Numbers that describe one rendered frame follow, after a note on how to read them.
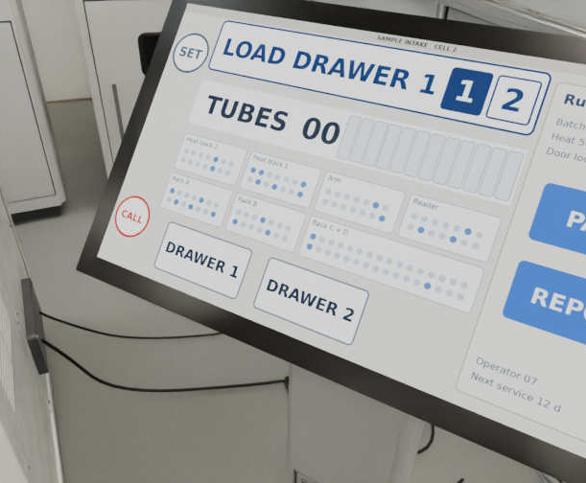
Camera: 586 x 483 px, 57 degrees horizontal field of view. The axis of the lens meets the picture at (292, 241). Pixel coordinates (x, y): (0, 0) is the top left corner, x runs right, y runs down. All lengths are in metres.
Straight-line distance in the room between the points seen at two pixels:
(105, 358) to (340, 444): 1.25
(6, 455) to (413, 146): 0.78
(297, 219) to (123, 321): 1.54
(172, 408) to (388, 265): 1.30
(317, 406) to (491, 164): 0.36
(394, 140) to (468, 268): 0.12
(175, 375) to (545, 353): 1.43
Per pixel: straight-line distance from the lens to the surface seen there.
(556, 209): 0.44
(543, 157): 0.44
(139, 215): 0.54
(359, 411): 0.64
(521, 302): 0.43
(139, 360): 1.82
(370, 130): 0.46
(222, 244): 0.49
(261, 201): 0.48
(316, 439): 0.72
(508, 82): 0.47
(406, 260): 0.43
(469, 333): 0.43
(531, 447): 0.43
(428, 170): 0.45
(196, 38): 0.57
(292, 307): 0.46
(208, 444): 1.59
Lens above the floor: 1.30
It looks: 35 degrees down
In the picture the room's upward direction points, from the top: 2 degrees clockwise
